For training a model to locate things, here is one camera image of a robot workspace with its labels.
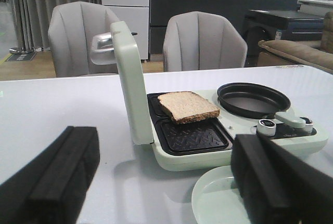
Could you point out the green breakfast maker lid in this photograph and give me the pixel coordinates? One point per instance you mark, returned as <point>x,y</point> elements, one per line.
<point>119,47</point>

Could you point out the left silver control knob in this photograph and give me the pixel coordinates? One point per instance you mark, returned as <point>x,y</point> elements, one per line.
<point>266,127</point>

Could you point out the silver control knob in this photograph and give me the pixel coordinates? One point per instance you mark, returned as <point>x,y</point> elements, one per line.
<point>308,128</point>
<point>266,127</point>

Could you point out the grey chair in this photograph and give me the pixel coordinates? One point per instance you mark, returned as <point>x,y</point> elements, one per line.
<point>71,30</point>
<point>202,41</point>

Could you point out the dark grey counter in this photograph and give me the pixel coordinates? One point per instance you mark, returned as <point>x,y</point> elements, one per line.
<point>234,10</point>

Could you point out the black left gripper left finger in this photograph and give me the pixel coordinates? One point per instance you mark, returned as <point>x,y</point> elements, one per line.
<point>53,186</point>

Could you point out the white cabinet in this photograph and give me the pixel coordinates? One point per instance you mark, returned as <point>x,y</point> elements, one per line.
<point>136,15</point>

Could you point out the left grey chair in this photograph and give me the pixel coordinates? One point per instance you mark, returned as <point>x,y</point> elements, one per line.
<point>71,30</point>

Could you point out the light green plate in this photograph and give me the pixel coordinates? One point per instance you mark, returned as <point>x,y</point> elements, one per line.
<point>216,199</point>

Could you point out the beige sofa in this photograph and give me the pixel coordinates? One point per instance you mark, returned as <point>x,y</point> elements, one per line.
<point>284,52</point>

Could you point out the right silver control knob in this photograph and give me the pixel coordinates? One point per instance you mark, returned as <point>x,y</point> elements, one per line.
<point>308,128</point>

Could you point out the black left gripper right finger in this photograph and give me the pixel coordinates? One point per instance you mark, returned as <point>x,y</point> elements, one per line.
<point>278,187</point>

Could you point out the right grey chair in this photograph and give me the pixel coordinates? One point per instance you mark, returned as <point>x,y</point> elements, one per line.
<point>202,41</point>

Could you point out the dark appliance box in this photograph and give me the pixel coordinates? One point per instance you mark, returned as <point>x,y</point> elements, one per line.
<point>278,24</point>

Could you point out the bread slice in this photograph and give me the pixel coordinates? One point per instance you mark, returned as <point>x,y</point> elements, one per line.
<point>187,107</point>

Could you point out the black round frying pan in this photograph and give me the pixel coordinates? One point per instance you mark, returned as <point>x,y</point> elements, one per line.
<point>257,101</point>

